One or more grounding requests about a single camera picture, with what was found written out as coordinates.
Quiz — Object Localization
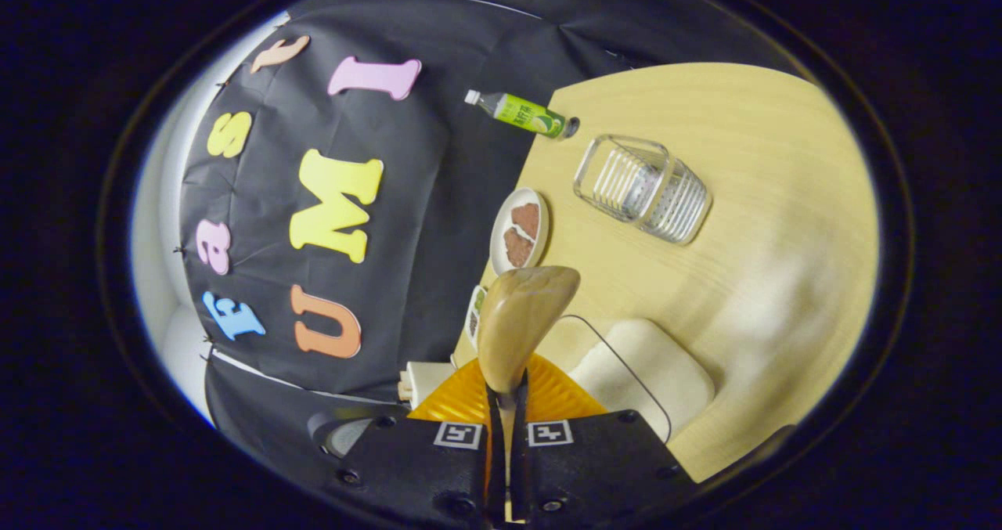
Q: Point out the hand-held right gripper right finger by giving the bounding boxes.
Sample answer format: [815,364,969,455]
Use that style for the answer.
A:
[510,354,698,528]

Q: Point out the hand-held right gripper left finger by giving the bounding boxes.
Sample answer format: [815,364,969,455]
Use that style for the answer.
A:
[332,357,503,528]

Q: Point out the dark grey rice cooker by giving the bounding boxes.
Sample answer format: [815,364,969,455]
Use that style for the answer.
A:
[308,410,409,461]

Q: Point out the wooden spoon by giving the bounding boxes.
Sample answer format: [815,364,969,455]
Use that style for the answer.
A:
[477,265,582,523]

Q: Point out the clear chopstick holder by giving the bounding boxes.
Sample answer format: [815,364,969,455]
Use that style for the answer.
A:
[572,133,714,247]

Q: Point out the white toaster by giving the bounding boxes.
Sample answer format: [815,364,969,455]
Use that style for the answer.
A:
[397,359,457,410]

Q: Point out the white divided snack dish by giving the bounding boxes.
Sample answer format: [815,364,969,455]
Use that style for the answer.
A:
[464,284,488,352]

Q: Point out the brown meat piece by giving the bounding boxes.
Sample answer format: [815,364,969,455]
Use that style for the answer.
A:
[510,202,542,240]
[504,228,535,269]

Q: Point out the white round plate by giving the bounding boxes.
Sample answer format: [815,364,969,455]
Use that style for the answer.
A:
[489,186,551,277]

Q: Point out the green tea bottle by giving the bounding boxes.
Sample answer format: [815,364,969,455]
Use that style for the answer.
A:
[463,88,582,141]

